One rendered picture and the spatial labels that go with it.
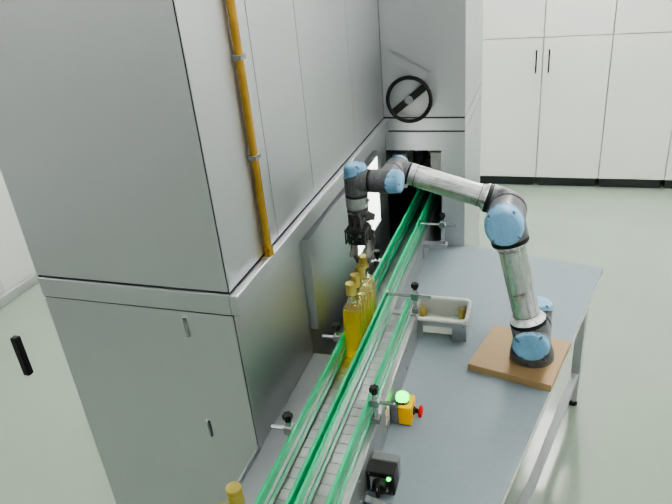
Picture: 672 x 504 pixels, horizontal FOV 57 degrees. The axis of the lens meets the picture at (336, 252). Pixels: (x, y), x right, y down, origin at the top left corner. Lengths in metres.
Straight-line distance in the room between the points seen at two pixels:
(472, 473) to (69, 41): 1.54
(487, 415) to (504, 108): 3.96
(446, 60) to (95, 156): 1.73
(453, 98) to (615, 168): 3.19
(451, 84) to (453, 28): 0.24
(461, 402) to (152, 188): 1.23
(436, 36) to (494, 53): 2.81
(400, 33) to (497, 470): 1.84
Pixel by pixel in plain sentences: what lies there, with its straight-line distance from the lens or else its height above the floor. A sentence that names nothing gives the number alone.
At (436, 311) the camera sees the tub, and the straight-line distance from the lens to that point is 2.58.
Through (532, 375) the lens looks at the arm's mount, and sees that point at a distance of 2.27.
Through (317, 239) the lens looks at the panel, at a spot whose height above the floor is 1.28.
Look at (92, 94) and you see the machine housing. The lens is 1.55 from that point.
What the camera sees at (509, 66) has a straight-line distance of 5.66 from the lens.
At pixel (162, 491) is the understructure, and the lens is 2.24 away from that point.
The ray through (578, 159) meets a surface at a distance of 5.87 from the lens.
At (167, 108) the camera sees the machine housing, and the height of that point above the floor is 1.86.
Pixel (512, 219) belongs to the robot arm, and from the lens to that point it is 1.91.
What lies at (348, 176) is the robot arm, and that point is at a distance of 2.00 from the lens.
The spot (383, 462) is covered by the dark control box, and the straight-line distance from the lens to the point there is 1.86.
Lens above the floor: 2.16
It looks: 27 degrees down
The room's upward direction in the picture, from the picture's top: 6 degrees counter-clockwise
